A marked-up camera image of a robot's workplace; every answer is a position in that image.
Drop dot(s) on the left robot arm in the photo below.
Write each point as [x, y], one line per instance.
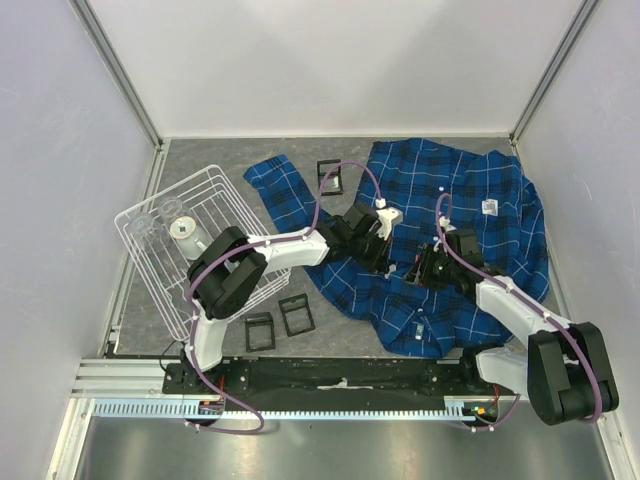
[224, 277]

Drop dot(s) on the right aluminium frame post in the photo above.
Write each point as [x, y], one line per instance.
[563, 50]

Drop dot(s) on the aluminium frame post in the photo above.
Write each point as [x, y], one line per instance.
[563, 50]
[107, 52]

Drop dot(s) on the left aluminium frame post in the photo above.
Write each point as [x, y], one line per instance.
[107, 52]

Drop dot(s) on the clear glass left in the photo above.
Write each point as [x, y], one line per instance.
[145, 231]

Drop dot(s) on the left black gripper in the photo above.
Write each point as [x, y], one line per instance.
[380, 260]

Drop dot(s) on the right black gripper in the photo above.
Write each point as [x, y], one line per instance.
[419, 273]

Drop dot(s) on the clear glass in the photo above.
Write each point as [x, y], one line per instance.
[172, 208]
[145, 231]

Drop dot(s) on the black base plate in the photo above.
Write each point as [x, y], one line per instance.
[251, 375]

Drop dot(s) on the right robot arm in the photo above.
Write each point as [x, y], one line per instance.
[564, 373]

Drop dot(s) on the black frame at back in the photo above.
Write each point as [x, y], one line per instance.
[329, 177]

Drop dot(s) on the clear glass right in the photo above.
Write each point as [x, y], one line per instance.
[172, 208]

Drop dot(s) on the light blue cable duct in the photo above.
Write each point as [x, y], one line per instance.
[196, 410]

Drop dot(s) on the white ceramic mug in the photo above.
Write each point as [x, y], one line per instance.
[190, 238]

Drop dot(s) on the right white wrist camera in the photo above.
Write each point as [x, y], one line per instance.
[445, 225]

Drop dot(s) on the light blue round brooch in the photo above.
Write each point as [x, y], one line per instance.
[391, 270]

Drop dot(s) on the black frame front middle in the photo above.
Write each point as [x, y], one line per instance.
[296, 315]

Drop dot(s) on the black frame near rack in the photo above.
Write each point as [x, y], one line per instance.
[259, 332]

